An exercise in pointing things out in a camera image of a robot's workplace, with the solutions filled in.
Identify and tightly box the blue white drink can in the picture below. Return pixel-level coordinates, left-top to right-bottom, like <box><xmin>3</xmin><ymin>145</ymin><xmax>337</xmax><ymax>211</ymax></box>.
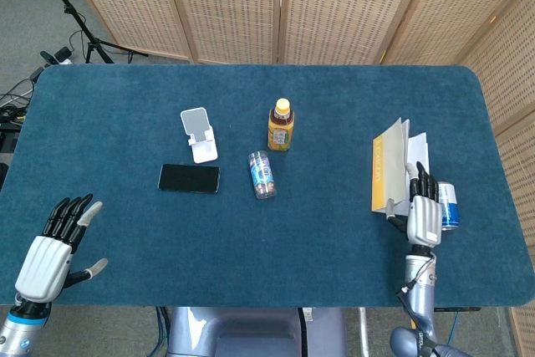
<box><xmin>436</xmin><ymin>181</ymin><xmax>461</xmax><ymax>232</ymax></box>

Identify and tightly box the grey robot torso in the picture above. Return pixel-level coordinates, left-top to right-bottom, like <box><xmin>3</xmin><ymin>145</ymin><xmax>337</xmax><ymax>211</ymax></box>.
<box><xmin>166</xmin><ymin>306</ymin><xmax>348</xmax><ymax>357</ymax></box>

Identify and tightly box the white phone stand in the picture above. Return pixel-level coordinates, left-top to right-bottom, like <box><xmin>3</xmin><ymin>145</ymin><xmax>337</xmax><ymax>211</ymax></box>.
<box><xmin>180</xmin><ymin>106</ymin><xmax>219</xmax><ymax>164</ymax></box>

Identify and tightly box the clear jar of snack sticks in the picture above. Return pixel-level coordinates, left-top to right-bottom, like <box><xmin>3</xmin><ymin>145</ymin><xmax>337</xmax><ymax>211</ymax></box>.
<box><xmin>247</xmin><ymin>150</ymin><xmax>278</xmax><ymax>201</ymax></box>

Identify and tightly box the blue table cloth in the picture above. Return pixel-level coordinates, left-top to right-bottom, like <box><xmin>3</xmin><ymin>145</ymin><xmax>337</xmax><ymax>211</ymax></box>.
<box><xmin>0</xmin><ymin>64</ymin><xmax>535</xmax><ymax>309</ymax></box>

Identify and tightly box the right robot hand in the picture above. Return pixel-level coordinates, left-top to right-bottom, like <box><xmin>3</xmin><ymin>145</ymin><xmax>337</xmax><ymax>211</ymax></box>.
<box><xmin>385</xmin><ymin>161</ymin><xmax>443</xmax><ymax>255</ymax></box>

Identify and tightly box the black tripod stand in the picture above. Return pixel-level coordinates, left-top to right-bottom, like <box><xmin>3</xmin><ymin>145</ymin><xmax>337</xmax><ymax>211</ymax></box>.
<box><xmin>31</xmin><ymin>0</ymin><xmax>148</xmax><ymax>65</ymax></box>

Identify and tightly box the white book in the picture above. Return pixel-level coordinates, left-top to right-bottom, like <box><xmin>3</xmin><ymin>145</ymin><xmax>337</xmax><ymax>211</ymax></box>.
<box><xmin>370</xmin><ymin>117</ymin><xmax>431</xmax><ymax>218</ymax></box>

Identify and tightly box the black smartphone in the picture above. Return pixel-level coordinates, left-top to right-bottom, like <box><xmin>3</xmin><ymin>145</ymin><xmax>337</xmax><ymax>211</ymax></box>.
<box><xmin>157</xmin><ymin>163</ymin><xmax>221</xmax><ymax>195</ymax></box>

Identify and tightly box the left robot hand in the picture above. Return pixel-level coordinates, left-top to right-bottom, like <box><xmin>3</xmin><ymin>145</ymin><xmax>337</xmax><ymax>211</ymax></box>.
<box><xmin>14</xmin><ymin>193</ymin><xmax>109</xmax><ymax>303</ymax></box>

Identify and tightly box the yellow corn tea bottle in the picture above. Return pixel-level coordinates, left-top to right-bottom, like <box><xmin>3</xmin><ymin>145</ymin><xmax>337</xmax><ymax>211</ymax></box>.
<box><xmin>267</xmin><ymin>98</ymin><xmax>295</xmax><ymax>152</ymax></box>

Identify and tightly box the white power strip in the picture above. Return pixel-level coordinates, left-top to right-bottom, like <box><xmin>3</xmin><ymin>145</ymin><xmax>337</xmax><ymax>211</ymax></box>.
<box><xmin>39</xmin><ymin>48</ymin><xmax>74</xmax><ymax>67</ymax></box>

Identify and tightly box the woven wooden folding screen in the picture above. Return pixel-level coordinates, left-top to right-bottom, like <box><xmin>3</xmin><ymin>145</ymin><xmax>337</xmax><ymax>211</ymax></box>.
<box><xmin>58</xmin><ymin>0</ymin><xmax>535</xmax><ymax>357</ymax></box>

